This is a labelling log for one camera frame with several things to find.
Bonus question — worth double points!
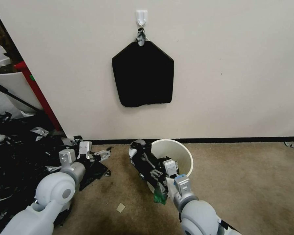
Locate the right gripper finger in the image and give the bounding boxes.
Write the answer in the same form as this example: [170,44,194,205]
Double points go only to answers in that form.
[150,168,165,179]
[140,153,160,171]

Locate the white round trash bin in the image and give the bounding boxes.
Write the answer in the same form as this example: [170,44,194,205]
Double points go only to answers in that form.
[149,139,194,196]

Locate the pile of black trash bags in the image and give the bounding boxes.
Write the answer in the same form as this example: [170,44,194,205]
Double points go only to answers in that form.
[0,111,112,226]

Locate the black hanging bag stack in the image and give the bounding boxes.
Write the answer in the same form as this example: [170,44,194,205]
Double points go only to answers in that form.
[111,40,175,108]

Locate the black baseboard strip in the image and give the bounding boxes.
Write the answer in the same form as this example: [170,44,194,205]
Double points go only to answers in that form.
[89,137,294,145]

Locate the red metal bar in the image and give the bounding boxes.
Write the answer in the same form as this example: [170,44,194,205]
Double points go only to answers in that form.
[14,61,65,134]

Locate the black tripod leg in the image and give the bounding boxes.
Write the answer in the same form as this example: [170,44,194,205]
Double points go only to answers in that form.
[0,81,44,112]

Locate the white plant pot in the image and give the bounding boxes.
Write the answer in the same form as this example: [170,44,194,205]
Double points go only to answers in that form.
[0,57,39,116]

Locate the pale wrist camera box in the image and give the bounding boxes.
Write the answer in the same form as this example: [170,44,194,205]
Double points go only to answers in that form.
[79,141,93,155]
[163,160,179,176]

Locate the white wall hook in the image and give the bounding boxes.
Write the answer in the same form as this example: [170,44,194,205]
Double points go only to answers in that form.
[135,10,149,27]

